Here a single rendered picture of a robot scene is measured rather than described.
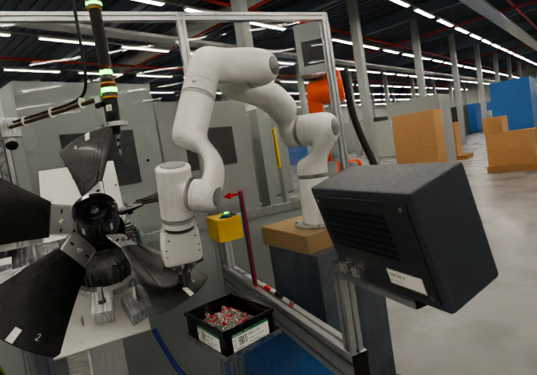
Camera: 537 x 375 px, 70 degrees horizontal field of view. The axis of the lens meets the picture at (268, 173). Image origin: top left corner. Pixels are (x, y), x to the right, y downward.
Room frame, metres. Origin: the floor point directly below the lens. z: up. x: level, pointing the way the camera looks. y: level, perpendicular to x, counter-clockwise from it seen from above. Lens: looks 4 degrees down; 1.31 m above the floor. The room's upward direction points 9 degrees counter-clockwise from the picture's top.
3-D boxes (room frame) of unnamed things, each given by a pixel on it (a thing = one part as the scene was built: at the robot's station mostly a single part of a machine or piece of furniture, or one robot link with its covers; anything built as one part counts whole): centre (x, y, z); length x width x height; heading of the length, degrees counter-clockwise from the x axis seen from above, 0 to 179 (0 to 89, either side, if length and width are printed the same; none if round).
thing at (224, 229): (1.56, 0.21, 1.02); 0.16 x 0.10 x 0.11; 24
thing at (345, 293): (0.80, -0.12, 0.96); 0.03 x 0.03 x 0.20; 24
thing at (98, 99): (1.14, 0.43, 1.50); 0.09 x 0.07 x 0.10; 59
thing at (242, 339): (1.07, 0.18, 0.85); 0.22 x 0.17 x 0.07; 38
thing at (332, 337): (1.19, 0.05, 0.82); 0.90 x 0.04 x 0.08; 24
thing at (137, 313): (1.13, 0.45, 0.91); 0.12 x 0.08 x 0.12; 24
